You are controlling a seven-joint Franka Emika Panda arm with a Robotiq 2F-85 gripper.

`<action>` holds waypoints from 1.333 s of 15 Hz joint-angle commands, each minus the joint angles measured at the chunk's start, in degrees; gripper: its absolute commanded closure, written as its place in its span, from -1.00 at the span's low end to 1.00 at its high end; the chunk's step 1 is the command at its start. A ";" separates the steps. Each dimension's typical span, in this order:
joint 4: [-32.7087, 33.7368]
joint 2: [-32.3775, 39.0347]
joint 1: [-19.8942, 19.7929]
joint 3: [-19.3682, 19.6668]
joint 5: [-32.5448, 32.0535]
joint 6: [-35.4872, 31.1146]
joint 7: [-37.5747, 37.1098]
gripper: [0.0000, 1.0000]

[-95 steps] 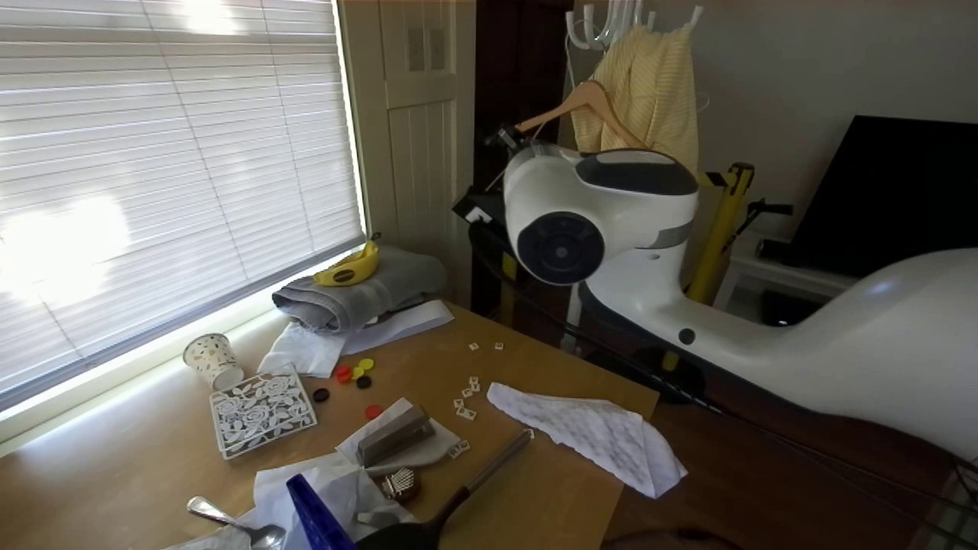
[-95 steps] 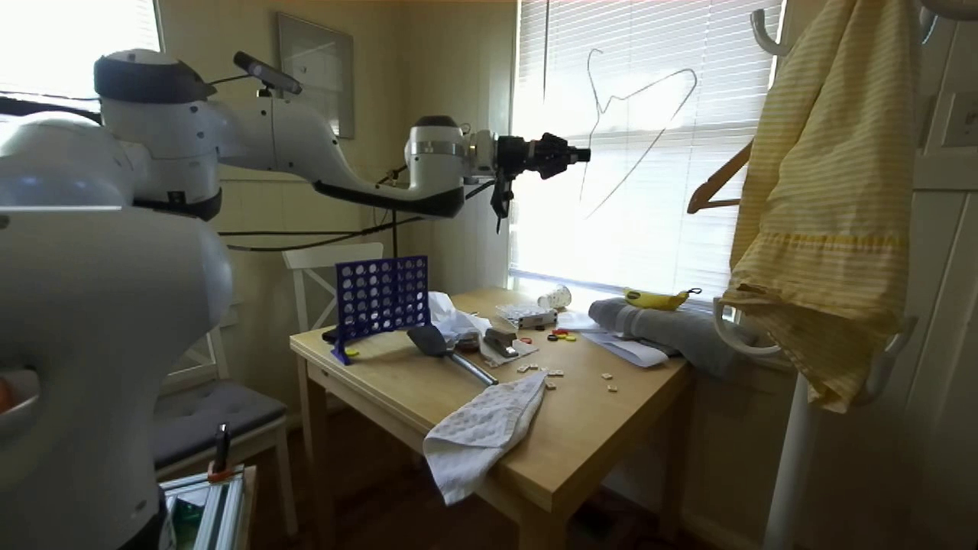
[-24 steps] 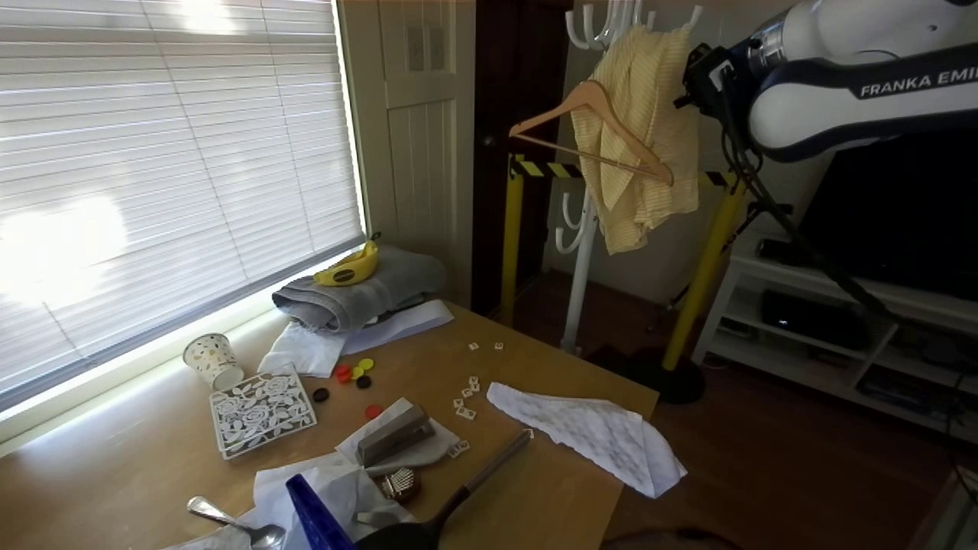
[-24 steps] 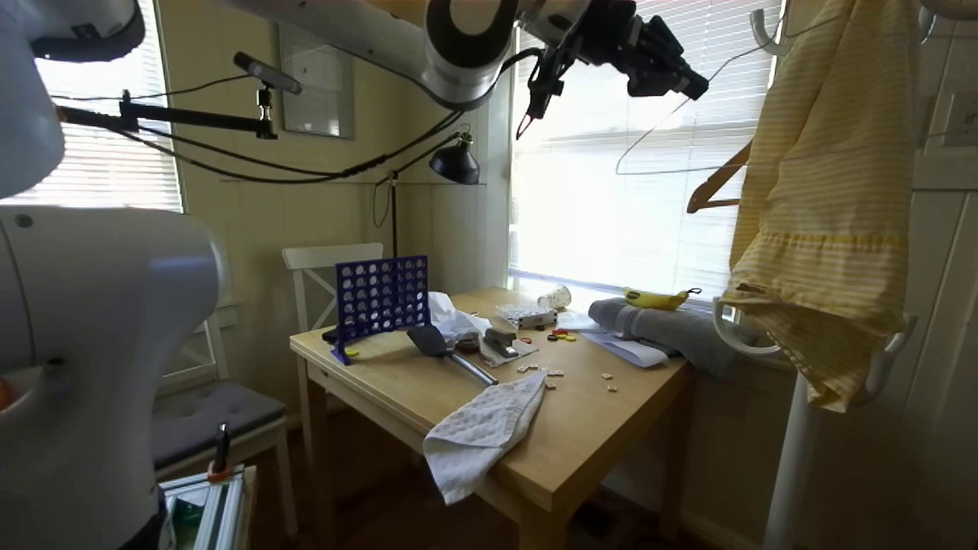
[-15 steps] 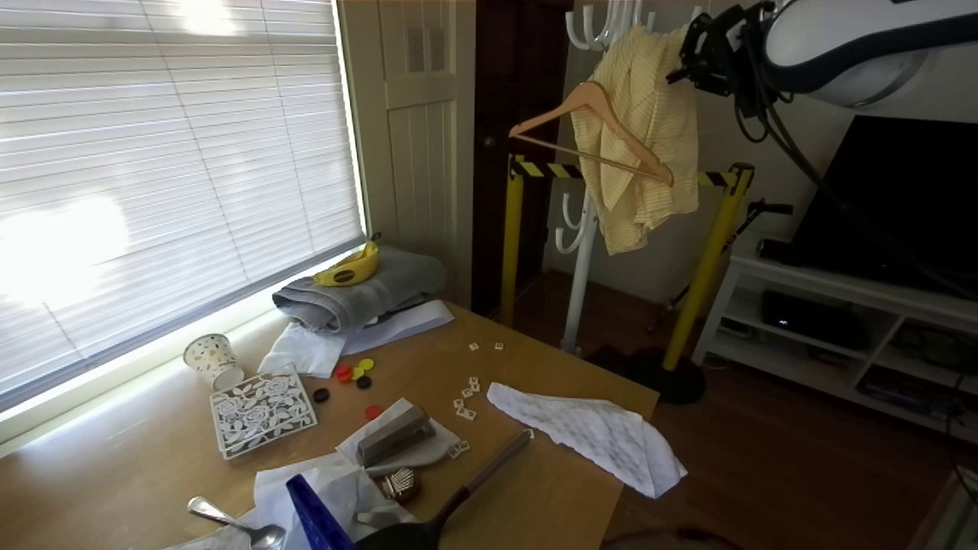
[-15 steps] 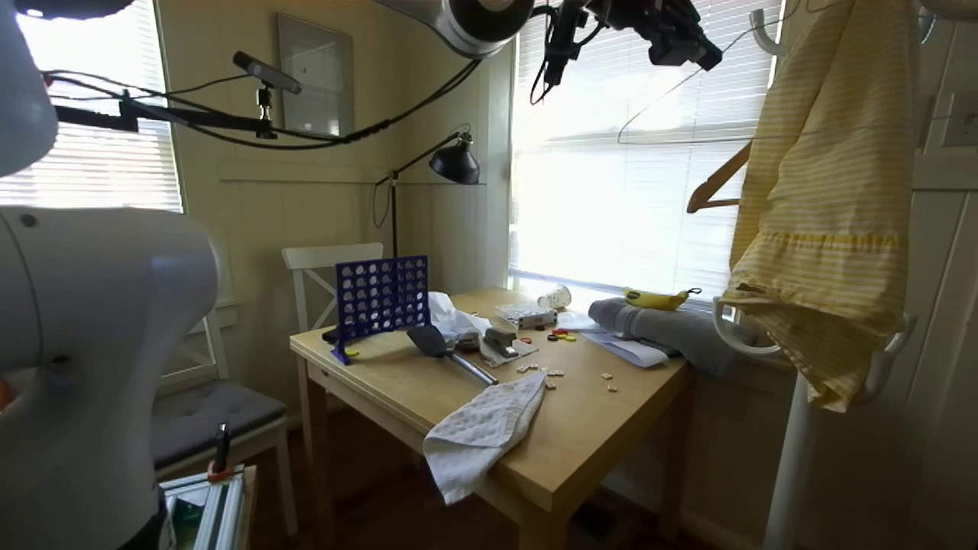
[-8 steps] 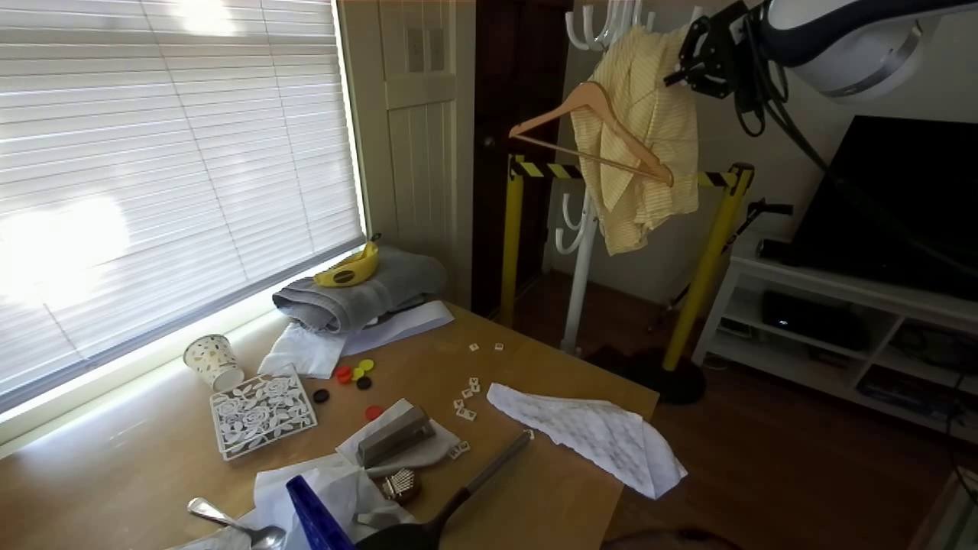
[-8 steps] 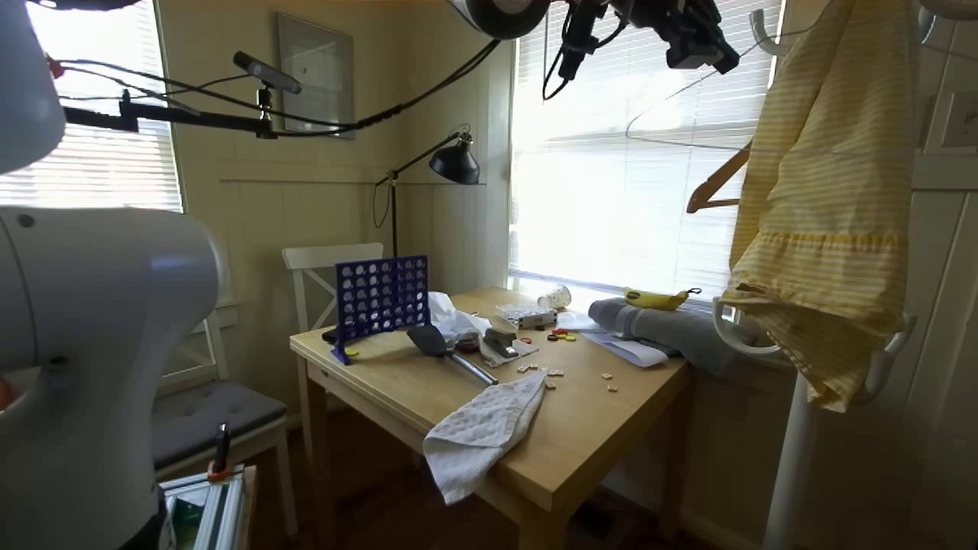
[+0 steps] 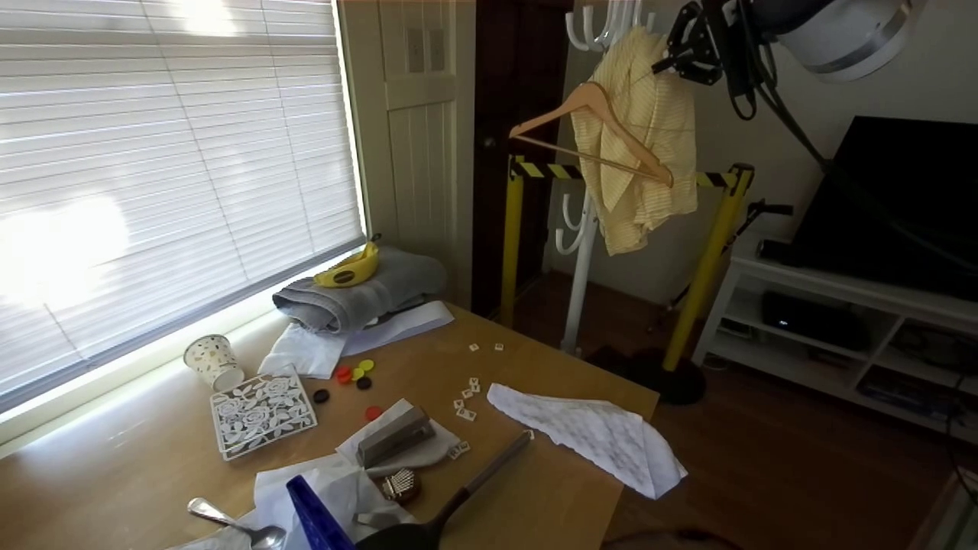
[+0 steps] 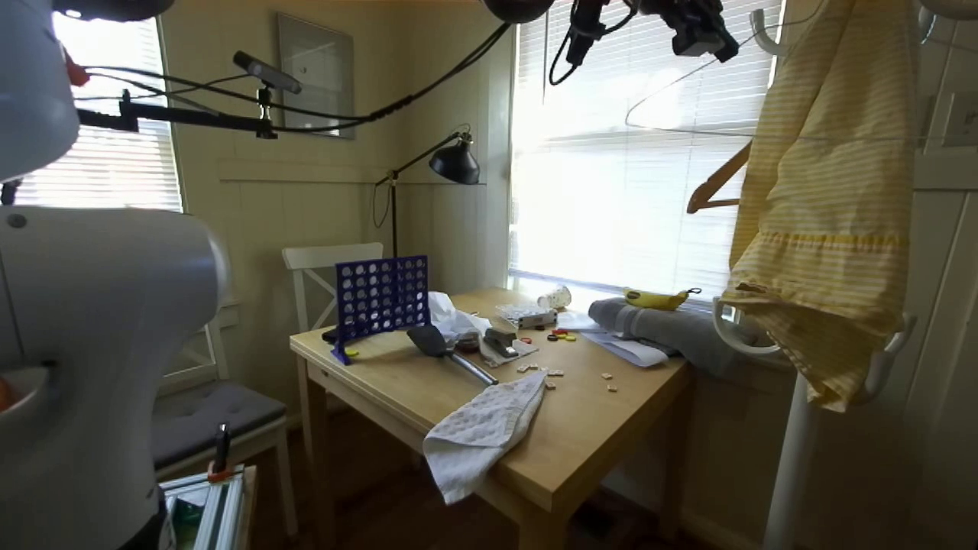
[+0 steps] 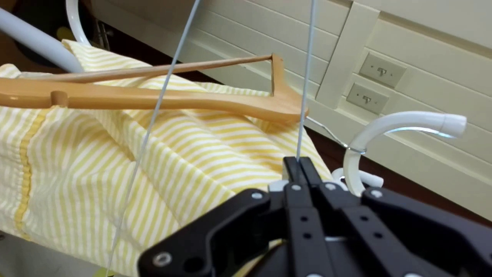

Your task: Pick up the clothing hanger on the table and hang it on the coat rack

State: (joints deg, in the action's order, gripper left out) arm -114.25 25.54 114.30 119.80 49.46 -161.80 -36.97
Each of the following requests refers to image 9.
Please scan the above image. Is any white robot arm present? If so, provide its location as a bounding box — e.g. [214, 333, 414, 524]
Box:
[652, 0, 918, 120]

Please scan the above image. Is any folded grey clothing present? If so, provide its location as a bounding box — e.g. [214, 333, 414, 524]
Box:
[272, 249, 447, 337]

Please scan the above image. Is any wooden clothes hanger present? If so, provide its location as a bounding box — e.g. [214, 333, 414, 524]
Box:
[508, 82, 674, 188]

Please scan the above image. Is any white cloth under grey clothing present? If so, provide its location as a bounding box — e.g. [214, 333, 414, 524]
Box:
[260, 301, 455, 378]

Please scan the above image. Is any yellow banana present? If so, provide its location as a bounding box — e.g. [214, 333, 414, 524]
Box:
[316, 242, 379, 290]

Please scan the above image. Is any light wooden table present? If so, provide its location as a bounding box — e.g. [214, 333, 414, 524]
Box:
[0, 311, 657, 550]

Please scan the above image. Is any yellow striped shirt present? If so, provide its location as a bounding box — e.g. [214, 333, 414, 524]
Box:
[568, 25, 704, 260]

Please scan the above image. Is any white textured towel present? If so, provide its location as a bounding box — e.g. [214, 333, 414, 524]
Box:
[485, 383, 689, 500]

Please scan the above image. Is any white patterned paper cup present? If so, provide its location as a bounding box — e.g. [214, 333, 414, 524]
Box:
[184, 333, 238, 388]

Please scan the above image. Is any blue connect four grid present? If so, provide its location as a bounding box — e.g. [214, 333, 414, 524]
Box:
[287, 477, 353, 550]

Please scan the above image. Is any metal spoon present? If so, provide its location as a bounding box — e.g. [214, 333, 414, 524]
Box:
[185, 499, 287, 550]

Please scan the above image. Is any white tv stand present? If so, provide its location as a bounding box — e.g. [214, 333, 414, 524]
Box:
[695, 253, 978, 444]

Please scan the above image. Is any black television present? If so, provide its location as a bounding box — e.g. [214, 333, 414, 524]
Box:
[793, 117, 978, 301]

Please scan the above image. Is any yellow black barrier post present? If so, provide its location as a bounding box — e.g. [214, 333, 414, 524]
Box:
[497, 157, 756, 405]

